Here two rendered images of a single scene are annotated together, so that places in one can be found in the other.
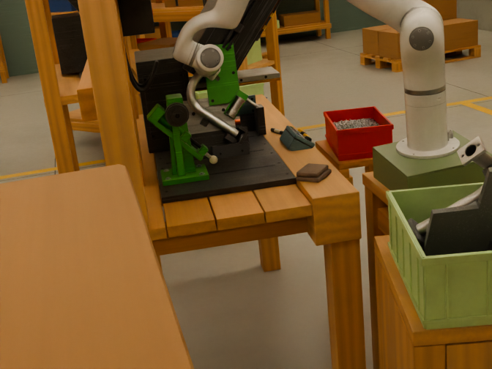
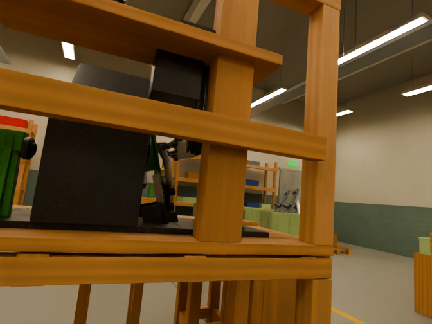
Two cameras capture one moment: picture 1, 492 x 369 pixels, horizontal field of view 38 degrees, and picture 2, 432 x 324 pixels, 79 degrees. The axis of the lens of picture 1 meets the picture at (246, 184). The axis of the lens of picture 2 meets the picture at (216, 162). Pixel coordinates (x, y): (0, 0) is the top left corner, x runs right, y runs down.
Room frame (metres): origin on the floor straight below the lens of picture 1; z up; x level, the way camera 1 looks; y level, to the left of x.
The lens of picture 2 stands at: (2.49, 1.24, 1.02)
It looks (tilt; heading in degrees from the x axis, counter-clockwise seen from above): 8 degrees up; 257
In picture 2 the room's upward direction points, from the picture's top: 5 degrees clockwise
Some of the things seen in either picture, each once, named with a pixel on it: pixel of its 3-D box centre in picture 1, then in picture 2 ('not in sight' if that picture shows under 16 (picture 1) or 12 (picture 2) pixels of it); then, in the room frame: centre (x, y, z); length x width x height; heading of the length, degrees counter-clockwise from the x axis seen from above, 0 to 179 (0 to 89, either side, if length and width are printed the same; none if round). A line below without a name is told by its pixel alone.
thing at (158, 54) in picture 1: (165, 97); (97, 171); (2.69, 0.27, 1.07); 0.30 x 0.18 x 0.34; 8
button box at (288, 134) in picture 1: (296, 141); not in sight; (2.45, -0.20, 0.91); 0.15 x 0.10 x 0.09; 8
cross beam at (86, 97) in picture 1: (97, 68); (141, 115); (2.55, 0.49, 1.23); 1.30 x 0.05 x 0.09; 8
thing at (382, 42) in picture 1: (419, 30); not in sight; (8.68, -2.29, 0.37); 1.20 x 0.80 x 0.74; 110
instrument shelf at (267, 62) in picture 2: not in sight; (150, 42); (2.57, 0.38, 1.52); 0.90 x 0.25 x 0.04; 8
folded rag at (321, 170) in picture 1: (313, 172); not in sight; (2.07, -0.21, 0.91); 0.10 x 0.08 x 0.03; 148
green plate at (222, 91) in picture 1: (220, 72); (148, 156); (2.54, 0.05, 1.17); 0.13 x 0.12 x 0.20; 8
